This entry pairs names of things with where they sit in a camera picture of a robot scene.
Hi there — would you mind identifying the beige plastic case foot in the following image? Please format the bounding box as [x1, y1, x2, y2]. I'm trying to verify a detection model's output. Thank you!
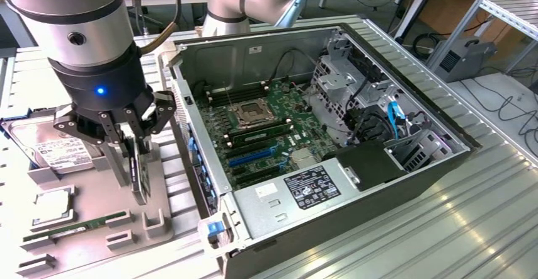
[196, 212, 238, 258]
[158, 44, 187, 99]

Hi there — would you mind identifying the black camera cable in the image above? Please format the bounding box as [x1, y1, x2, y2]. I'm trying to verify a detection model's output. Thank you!
[138, 0, 183, 55]

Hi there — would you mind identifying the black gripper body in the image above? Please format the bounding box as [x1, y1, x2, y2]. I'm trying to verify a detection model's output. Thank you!
[47, 42, 155, 126]

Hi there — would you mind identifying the blue plastic disk carrier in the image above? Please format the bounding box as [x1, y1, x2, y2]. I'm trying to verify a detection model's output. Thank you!
[0, 105, 60, 141]

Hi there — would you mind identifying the silver chipset heatsink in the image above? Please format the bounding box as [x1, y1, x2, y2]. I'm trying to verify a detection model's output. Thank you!
[290, 149, 320, 170]

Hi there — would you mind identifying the silver CPU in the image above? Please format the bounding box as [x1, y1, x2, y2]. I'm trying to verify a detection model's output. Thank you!
[32, 191, 72, 222]

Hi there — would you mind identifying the blue expansion slot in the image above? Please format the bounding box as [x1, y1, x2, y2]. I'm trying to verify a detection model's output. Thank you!
[228, 147, 275, 167]

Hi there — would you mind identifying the silver hard disk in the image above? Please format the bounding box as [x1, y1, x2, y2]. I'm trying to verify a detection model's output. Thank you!
[0, 115, 96, 175]

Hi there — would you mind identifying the silver disk bay cage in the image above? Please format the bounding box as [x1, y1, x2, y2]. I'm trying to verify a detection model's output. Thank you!
[311, 30, 406, 119]

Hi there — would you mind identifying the blue case latch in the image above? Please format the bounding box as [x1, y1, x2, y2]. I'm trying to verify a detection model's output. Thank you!
[204, 221, 224, 241]

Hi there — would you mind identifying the aluminium slat table frame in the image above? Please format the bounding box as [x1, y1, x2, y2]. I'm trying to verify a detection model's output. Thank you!
[426, 0, 538, 76]

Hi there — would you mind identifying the black plastic shroud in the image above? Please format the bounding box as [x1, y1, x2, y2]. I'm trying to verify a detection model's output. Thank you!
[334, 143, 410, 193]

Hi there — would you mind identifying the open black PC case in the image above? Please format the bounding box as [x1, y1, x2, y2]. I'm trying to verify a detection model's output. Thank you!
[158, 22, 483, 279]

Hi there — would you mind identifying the black floor cable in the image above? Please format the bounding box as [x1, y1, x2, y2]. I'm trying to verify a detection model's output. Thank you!
[457, 66, 538, 137]

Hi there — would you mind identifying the grey controller box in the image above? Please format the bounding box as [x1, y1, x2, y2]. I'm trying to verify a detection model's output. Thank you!
[426, 38, 501, 84]

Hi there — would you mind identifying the thin hanging cable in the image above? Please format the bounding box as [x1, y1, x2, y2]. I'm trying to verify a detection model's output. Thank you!
[131, 0, 148, 37]

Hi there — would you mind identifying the grey parts rack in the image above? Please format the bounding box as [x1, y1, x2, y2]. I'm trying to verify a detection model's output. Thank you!
[13, 140, 176, 277]

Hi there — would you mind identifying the coiled black cable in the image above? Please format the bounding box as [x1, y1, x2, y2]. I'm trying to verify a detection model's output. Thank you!
[410, 32, 439, 57]

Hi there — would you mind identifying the metal CPU socket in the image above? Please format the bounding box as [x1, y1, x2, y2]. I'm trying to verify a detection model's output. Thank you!
[226, 100, 278, 129]

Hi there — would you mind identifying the green Dell motherboard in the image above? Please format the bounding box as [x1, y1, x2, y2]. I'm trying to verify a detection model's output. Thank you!
[194, 82, 342, 191]

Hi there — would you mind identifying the black SATA wire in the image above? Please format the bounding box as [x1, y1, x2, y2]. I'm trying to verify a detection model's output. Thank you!
[268, 48, 310, 84]

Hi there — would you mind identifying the silver power supply unit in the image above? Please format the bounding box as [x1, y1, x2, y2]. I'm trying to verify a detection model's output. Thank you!
[230, 157, 363, 241]

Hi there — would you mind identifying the green RAM stick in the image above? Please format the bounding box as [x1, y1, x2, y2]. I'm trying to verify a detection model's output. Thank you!
[21, 210, 127, 241]
[230, 124, 292, 145]

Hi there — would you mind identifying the black Nvidia graphics card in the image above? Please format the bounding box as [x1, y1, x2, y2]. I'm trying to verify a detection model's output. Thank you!
[123, 127, 154, 207]

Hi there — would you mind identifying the blue SATA wire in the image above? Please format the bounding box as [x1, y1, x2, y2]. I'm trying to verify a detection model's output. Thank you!
[389, 101, 407, 142]

